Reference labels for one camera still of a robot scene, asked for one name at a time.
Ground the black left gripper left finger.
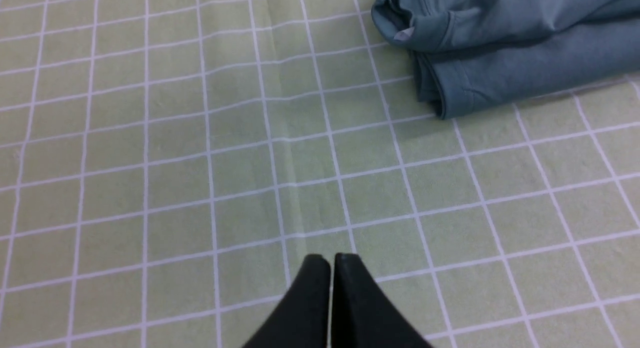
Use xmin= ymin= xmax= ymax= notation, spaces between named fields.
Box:
xmin=244 ymin=254 xmax=331 ymax=347

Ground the green long sleeve shirt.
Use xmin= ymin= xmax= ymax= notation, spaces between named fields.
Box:
xmin=370 ymin=0 xmax=640 ymax=119

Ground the green checkered tablecloth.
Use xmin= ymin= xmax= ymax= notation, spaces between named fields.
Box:
xmin=0 ymin=0 xmax=640 ymax=347

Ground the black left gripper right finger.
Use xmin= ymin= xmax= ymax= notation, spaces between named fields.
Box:
xmin=331 ymin=253 xmax=432 ymax=347

